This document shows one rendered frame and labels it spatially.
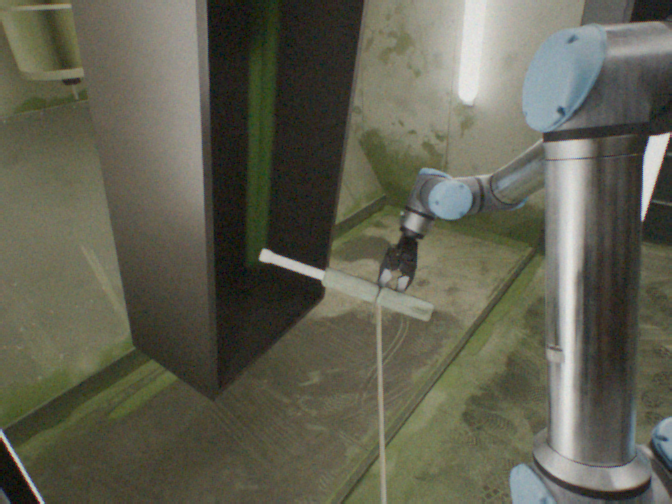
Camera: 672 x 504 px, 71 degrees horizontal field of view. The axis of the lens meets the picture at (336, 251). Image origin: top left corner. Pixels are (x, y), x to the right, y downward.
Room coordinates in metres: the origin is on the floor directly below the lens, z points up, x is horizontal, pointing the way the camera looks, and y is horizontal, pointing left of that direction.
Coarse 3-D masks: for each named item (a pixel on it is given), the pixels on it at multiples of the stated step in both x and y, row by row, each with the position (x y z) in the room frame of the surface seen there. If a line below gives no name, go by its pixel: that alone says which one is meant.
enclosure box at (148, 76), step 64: (128, 0) 0.97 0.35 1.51; (192, 0) 0.88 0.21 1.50; (256, 0) 1.54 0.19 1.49; (320, 0) 1.46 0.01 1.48; (128, 64) 0.99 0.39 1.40; (192, 64) 0.89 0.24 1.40; (256, 64) 1.57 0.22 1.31; (320, 64) 1.46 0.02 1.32; (128, 128) 1.02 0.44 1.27; (192, 128) 0.91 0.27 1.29; (256, 128) 1.60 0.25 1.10; (320, 128) 1.47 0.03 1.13; (128, 192) 1.06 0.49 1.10; (192, 192) 0.93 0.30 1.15; (256, 192) 1.64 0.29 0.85; (320, 192) 1.48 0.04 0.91; (128, 256) 1.11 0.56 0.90; (192, 256) 0.96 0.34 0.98; (256, 256) 1.67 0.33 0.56; (320, 256) 1.49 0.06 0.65; (128, 320) 1.16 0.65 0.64; (192, 320) 0.99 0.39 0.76; (256, 320) 1.34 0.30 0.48; (192, 384) 1.03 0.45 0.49
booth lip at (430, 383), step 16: (528, 256) 2.41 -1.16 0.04; (496, 304) 1.98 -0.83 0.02; (480, 320) 1.82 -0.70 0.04; (464, 336) 1.71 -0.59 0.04; (432, 384) 1.43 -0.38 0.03; (416, 400) 1.34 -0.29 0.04; (400, 416) 1.26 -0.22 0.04; (384, 448) 1.14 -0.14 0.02; (368, 464) 1.06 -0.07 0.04; (352, 480) 1.00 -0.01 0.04; (336, 496) 0.95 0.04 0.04
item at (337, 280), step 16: (272, 256) 1.06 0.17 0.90; (304, 272) 1.05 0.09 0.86; (320, 272) 1.05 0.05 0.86; (336, 272) 1.04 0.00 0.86; (336, 288) 1.02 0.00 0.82; (352, 288) 1.02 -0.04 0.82; (368, 288) 1.02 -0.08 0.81; (384, 288) 1.03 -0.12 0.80; (384, 304) 1.01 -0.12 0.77; (400, 304) 1.01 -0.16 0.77; (416, 304) 1.01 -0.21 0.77
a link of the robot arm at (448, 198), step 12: (432, 180) 1.09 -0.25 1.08; (444, 180) 1.05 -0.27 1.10; (456, 180) 1.04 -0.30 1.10; (468, 180) 1.04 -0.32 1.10; (420, 192) 1.10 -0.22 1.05; (432, 192) 1.03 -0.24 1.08; (444, 192) 1.00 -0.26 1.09; (456, 192) 1.00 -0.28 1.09; (468, 192) 1.00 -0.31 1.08; (432, 204) 1.01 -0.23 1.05; (444, 204) 0.99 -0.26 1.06; (456, 204) 0.99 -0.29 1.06; (468, 204) 0.99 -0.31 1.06; (444, 216) 0.99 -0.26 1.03; (456, 216) 0.99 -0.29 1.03
